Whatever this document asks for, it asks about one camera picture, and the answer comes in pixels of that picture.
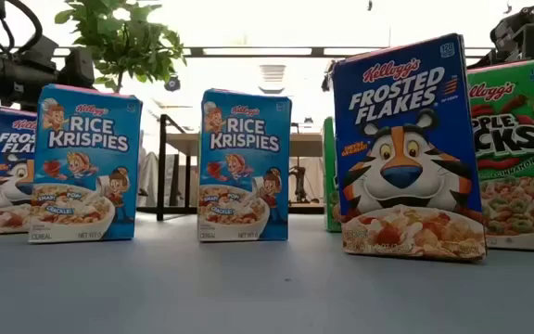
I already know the black horizontal frame bar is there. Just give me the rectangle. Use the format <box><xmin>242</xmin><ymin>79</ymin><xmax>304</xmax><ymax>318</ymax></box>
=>
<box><xmin>11</xmin><ymin>45</ymin><xmax>495</xmax><ymax>59</ymax></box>

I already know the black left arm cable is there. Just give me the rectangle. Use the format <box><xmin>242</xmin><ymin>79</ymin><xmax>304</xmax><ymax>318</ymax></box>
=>
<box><xmin>0</xmin><ymin>0</ymin><xmax>45</xmax><ymax>55</ymax></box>

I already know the wooden shelf with black legs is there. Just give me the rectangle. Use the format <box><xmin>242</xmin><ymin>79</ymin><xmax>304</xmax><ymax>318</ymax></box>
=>
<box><xmin>155</xmin><ymin>113</ymin><xmax>326</xmax><ymax>223</ymax></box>

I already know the black table frame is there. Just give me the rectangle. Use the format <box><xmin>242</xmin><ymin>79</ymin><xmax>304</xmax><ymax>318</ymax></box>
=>
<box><xmin>134</xmin><ymin>203</ymin><xmax>326</xmax><ymax>217</ymax></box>

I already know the Apple Jacks cereal box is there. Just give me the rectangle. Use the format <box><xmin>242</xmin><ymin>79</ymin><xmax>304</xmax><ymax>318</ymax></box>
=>
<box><xmin>465</xmin><ymin>58</ymin><xmax>534</xmax><ymax>253</ymax></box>
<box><xmin>321</xmin><ymin>115</ymin><xmax>343</xmax><ymax>233</ymax></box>

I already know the green plant in white pot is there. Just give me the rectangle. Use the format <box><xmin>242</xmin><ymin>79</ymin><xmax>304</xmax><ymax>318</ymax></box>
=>
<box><xmin>54</xmin><ymin>0</ymin><xmax>188</xmax><ymax>94</ymax></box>

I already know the white ceiling vent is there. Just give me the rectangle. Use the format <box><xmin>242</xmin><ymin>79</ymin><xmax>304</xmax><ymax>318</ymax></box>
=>
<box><xmin>257</xmin><ymin>63</ymin><xmax>287</xmax><ymax>96</ymax></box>

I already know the Rice Krispies cereal box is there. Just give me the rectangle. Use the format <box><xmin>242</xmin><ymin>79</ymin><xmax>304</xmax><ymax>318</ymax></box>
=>
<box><xmin>197</xmin><ymin>87</ymin><xmax>293</xmax><ymax>243</ymax></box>
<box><xmin>28</xmin><ymin>83</ymin><xmax>144</xmax><ymax>245</ymax></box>

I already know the Frosted Flakes cereal box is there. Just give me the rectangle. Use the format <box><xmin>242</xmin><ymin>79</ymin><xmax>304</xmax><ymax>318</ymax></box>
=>
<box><xmin>0</xmin><ymin>106</ymin><xmax>38</xmax><ymax>236</ymax></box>
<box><xmin>330</xmin><ymin>32</ymin><xmax>489</xmax><ymax>262</ymax></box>

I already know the blue table mat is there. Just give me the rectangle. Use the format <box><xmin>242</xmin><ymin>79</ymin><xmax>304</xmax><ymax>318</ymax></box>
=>
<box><xmin>0</xmin><ymin>212</ymin><xmax>534</xmax><ymax>334</ymax></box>

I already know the white cloth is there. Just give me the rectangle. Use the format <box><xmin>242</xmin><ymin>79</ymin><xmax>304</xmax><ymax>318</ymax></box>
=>
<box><xmin>137</xmin><ymin>148</ymin><xmax>161</xmax><ymax>208</ymax></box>

